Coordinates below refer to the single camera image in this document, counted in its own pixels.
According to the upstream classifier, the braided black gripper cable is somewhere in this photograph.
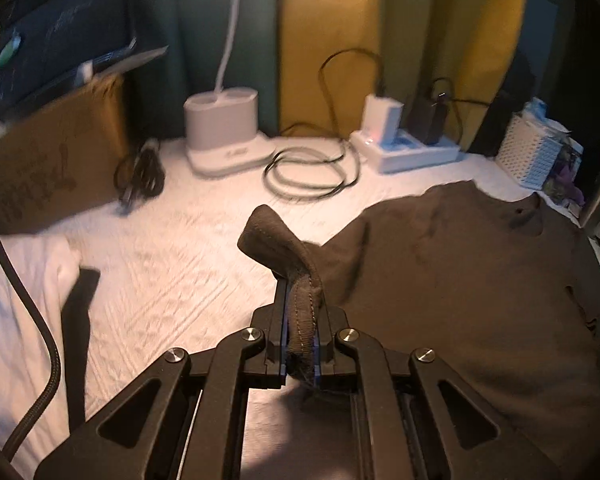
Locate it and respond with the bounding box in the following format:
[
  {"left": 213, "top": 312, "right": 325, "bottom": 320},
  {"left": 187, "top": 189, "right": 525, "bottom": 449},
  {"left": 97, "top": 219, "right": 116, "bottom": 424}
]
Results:
[{"left": 0, "top": 14, "right": 63, "bottom": 461}]

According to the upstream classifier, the white folded cloth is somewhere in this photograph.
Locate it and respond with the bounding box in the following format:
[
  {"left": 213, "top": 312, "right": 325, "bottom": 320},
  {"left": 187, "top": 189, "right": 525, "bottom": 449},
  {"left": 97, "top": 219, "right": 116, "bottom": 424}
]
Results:
[{"left": 0, "top": 234, "right": 81, "bottom": 445}]

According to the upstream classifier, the olive green printed t-shirt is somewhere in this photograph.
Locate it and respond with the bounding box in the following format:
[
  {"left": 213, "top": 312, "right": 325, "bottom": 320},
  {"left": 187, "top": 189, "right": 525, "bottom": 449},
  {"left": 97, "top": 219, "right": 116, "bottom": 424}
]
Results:
[{"left": 238, "top": 181, "right": 600, "bottom": 479}]

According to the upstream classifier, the white power strip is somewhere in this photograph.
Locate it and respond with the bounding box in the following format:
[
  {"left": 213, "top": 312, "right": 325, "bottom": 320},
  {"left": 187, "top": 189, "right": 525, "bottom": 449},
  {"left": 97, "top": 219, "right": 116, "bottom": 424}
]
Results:
[{"left": 349, "top": 130, "right": 460, "bottom": 174}]

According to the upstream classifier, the white desk lamp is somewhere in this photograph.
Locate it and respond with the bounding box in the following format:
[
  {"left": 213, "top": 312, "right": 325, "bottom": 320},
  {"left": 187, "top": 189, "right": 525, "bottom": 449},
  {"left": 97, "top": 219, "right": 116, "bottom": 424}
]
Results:
[{"left": 183, "top": 0, "right": 275, "bottom": 178}]

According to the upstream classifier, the yellow green curtain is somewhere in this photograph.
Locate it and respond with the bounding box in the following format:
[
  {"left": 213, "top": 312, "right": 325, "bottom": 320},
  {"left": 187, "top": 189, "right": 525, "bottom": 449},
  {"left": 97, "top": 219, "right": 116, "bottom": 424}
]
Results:
[{"left": 278, "top": 0, "right": 526, "bottom": 148}]

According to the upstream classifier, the dark tablet screen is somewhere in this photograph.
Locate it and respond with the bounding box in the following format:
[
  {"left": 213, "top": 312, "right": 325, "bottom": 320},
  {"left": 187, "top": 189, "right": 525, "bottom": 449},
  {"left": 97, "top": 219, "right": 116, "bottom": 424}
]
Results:
[{"left": 0, "top": 0, "right": 137, "bottom": 122}]

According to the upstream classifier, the black bundled cable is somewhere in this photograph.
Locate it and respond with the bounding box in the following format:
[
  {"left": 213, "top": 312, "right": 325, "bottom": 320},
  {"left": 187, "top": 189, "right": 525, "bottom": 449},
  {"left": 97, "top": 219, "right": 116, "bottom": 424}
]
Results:
[{"left": 113, "top": 138, "right": 168, "bottom": 214}]

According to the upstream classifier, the black strap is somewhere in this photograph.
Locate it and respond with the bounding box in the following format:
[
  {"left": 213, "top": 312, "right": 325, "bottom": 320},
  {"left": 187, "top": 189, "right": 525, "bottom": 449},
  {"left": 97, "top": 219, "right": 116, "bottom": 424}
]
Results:
[{"left": 60, "top": 266, "right": 103, "bottom": 436}]

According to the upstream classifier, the black coiled cable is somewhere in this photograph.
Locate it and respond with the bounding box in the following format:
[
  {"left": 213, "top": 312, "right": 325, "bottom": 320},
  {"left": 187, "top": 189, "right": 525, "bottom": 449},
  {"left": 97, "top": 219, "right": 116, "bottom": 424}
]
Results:
[{"left": 262, "top": 48, "right": 387, "bottom": 201}]

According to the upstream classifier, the brown cardboard box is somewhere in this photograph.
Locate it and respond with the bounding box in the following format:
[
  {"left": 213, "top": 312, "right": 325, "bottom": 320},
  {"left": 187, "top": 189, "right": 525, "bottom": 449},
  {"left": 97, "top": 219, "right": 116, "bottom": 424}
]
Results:
[{"left": 0, "top": 75, "right": 130, "bottom": 235}]

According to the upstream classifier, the purple cloth item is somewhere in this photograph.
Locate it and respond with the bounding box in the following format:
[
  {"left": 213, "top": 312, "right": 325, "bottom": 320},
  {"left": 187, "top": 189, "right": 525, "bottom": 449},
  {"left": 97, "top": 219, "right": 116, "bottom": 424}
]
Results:
[{"left": 543, "top": 146, "right": 584, "bottom": 207}]

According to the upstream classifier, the white textured bed cover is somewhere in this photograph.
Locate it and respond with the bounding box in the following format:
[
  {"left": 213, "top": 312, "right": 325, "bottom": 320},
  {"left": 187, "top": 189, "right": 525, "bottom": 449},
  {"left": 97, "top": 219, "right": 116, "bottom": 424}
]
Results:
[{"left": 0, "top": 136, "right": 600, "bottom": 480}]

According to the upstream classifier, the white charger plug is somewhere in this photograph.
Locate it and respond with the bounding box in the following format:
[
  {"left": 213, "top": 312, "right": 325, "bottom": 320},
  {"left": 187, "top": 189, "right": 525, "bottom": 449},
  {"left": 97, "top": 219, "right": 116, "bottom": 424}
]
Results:
[{"left": 361, "top": 94, "right": 404, "bottom": 145}]

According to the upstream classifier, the black charger plug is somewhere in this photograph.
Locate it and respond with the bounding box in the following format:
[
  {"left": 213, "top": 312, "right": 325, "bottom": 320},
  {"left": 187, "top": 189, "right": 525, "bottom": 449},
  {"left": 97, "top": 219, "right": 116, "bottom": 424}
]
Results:
[{"left": 410, "top": 92, "right": 450, "bottom": 145}]

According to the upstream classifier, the white woven basket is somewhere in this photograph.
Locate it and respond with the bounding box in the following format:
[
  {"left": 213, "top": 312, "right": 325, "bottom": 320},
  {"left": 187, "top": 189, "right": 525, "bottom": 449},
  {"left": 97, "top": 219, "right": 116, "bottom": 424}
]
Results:
[{"left": 495, "top": 98, "right": 569, "bottom": 191}]

